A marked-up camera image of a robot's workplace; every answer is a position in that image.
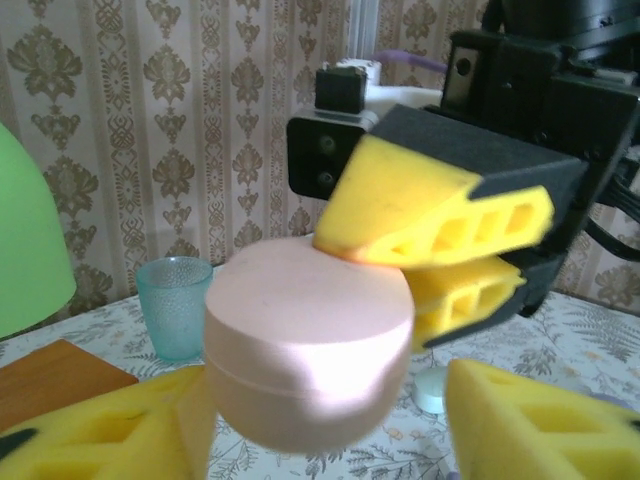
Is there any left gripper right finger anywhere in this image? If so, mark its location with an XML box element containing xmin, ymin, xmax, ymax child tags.
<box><xmin>444</xmin><ymin>357</ymin><xmax>640</xmax><ymax>480</ymax></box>

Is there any mint green earbud case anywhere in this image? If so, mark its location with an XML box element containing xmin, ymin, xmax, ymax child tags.
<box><xmin>413</xmin><ymin>367</ymin><xmax>451</xmax><ymax>415</ymax></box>

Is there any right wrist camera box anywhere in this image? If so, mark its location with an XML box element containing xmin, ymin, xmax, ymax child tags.
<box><xmin>287</xmin><ymin>59</ymin><xmax>444</xmax><ymax>199</ymax></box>

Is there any aluminium frame post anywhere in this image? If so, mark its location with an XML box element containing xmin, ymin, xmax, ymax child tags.
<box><xmin>349</xmin><ymin>0</ymin><xmax>384</xmax><ymax>69</ymax></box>

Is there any pink earbud charging case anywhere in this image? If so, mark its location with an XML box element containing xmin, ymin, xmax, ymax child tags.
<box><xmin>202</xmin><ymin>237</ymin><xmax>416</xmax><ymax>455</ymax></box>

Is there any orange wooden rack base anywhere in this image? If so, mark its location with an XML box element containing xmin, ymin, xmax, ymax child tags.
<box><xmin>0</xmin><ymin>338</ymin><xmax>140</xmax><ymax>436</ymax></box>

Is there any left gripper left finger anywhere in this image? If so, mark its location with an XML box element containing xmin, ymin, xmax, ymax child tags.
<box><xmin>0</xmin><ymin>367</ymin><xmax>217</xmax><ymax>480</ymax></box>

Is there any floral patterned table cover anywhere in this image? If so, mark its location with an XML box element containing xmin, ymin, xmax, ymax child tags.
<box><xmin>0</xmin><ymin>289</ymin><xmax>640</xmax><ymax>480</ymax></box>

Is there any green plastic wine glass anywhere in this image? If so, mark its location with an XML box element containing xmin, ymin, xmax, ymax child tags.
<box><xmin>0</xmin><ymin>122</ymin><xmax>79</xmax><ymax>341</ymax></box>

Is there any teal translucent cup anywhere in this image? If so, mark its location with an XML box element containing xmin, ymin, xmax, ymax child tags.
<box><xmin>137</xmin><ymin>256</ymin><xmax>215</xmax><ymax>364</ymax></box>

